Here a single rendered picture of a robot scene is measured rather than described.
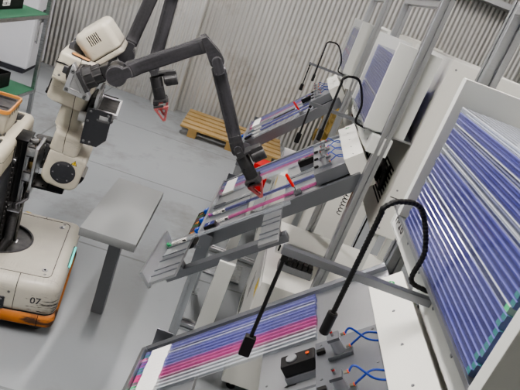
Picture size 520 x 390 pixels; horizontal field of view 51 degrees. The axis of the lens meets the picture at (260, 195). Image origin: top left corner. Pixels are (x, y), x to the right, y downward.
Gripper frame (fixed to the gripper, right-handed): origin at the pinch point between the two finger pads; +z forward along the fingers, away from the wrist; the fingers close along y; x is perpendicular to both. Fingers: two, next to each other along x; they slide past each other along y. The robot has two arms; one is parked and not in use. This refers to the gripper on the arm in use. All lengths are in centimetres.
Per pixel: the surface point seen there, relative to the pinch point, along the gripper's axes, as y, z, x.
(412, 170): -21, 7, -62
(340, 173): -17.1, -1.3, -36.7
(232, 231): -21.1, 3.2, 12.6
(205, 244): -25.5, 2.2, 23.9
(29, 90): 186, -93, 174
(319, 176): -17.1, -3.4, -28.7
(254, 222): -21.1, 3.0, 2.3
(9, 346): -38, 8, 120
